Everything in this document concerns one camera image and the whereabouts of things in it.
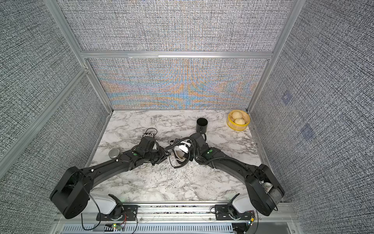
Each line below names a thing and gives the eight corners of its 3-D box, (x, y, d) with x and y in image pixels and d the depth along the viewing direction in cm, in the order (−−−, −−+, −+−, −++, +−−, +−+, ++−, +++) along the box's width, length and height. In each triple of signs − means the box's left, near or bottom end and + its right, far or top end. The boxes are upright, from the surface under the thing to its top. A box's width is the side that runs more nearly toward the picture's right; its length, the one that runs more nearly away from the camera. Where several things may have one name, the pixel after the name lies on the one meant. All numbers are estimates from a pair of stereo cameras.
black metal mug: (200, 137, 106) (201, 128, 98) (194, 127, 111) (195, 119, 104) (209, 133, 108) (211, 125, 100) (203, 124, 113) (204, 116, 106)
